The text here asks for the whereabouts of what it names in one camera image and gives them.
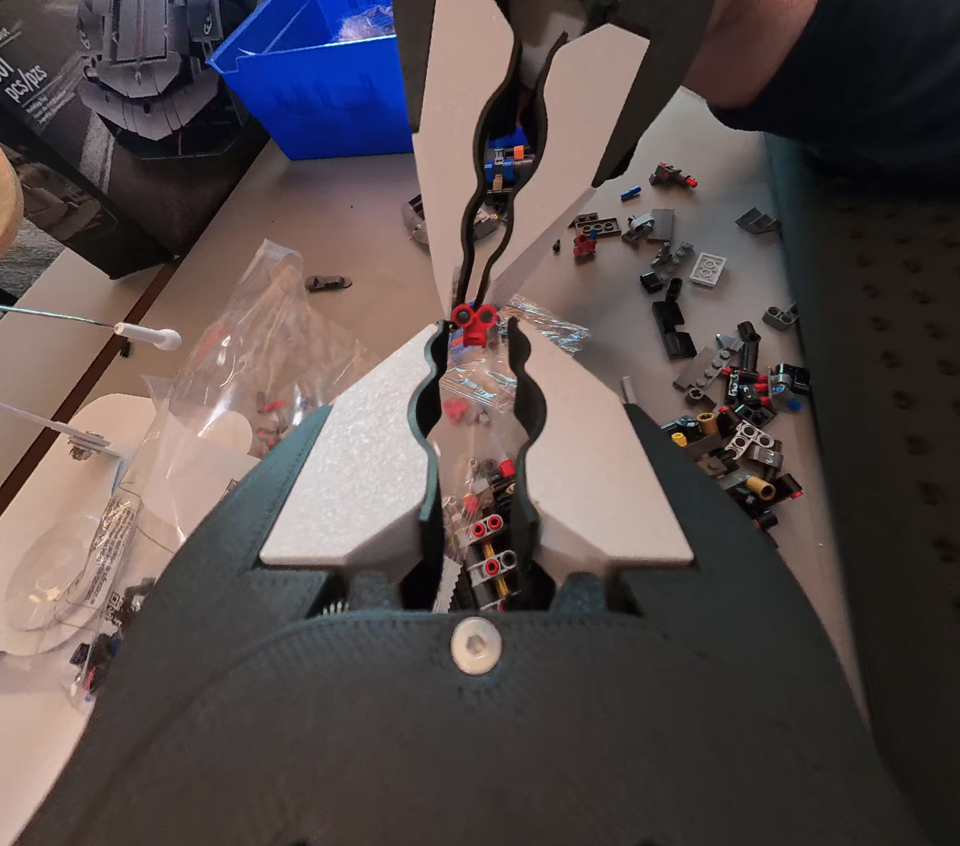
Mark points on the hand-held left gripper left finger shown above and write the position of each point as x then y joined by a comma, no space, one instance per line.
352,486

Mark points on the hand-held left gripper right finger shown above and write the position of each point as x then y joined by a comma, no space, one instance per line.
607,486

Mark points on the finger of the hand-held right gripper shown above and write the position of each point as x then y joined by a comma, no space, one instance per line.
450,111
585,111

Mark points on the black lego panel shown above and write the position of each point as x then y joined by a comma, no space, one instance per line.
675,340

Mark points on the clear crimped plastic bag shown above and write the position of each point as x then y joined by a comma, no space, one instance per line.
262,336

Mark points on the blue orange lego subassembly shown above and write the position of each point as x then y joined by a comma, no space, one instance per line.
502,167

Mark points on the light grey lego axle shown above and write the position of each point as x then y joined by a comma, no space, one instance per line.
628,390

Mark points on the grey black lego subassembly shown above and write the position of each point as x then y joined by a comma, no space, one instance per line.
416,220

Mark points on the partly built lego car chassis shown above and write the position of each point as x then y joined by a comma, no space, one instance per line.
742,441

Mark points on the scattered loose lego pieces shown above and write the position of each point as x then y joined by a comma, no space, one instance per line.
707,268

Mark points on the small black lego clip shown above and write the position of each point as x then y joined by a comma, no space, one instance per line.
328,281

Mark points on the dark lego set box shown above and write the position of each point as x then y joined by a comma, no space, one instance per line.
150,36

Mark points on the crumpled clear plastic bag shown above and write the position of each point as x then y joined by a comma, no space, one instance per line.
367,21

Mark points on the blue plastic bin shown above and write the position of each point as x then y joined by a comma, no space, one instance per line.
322,103

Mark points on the small clear bag blue pins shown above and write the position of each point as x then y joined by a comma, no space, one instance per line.
547,328

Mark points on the dark perforated pad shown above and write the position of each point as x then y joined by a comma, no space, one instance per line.
877,411

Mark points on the white wooden book stand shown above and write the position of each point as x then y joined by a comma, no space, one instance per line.
52,508

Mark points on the clear round plastic disc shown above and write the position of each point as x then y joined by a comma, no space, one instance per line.
37,583

